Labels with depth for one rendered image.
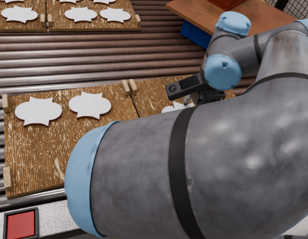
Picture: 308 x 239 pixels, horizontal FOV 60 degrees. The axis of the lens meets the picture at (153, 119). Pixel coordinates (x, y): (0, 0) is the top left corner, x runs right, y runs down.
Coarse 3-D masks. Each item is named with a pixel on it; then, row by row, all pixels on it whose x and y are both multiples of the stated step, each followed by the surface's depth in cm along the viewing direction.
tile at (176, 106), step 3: (174, 105) 88; (177, 105) 88; (180, 105) 88; (183, 105) 89; (186, 105) 89; (189, 105) 89; (192, 105) 89; (174, 108) 87; (177, 108) 87; (180, 108) 88; (183, 108) 88
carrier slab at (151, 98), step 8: (144, 80) 102; (152, 80) 103; (160, 80) 103; (168, 80) 104; (176, 80) 105; (144, 88) 99; (152, 88) 100; (160, 88) 101; (136, 96) 96; (144, 96) 97; (152, 96) 97; (160, 96) 98; (184, 96) 100; (232, 96) 105; (136, 104) 93; (144, 104) 94; (152, 104) 95; (160, 104) 95; (168, 104) 96; (144, 112) 92; (152, 112) 92; (160, 112) 93
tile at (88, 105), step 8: (80, 96) 90; (88, 96) 91; (96, 96) 91; (72, 104) 87; (80, 104) 88; (88, 104) 88; (96, 104) 89; (104, 104) 89; (80, 112) 86; (88, 112) 86; (96, 112) 87; (104, 112) 87
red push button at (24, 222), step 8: (8, 216) 65; (16, 216) 65; (24, 216) 65; (32, 216) 65; (8, 224) 63; (16, 224) 64; (24, 224) 64; (32, 224) 64; (8, 232) 62; (16, 232) 63; (24, 232) 63; (32, 232) 63
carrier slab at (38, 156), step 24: (24, 96) 87; (48, 96) 89; (72, 96) 91; (120, 96) 95; (72, 120) 85; (96, 120) 86; (120, 120) 88; (24, 144) 77; (48, 144) 78; (72, 144) 79; (24, 168) 72; (48, 168) 73; (24, 192) 68
